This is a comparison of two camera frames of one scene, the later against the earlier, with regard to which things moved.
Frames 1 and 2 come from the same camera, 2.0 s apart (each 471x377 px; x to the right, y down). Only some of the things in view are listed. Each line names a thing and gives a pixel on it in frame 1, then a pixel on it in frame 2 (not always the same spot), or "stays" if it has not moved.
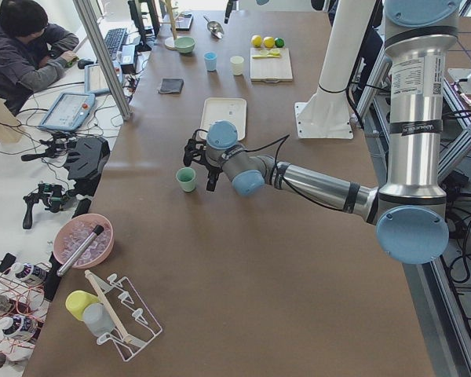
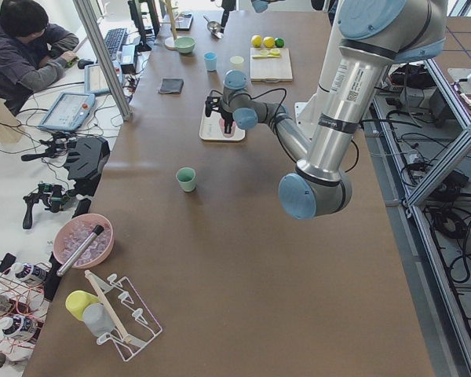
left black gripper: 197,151 -> 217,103
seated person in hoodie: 24,53 stays
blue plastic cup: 210,58 stays
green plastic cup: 186,177 stays
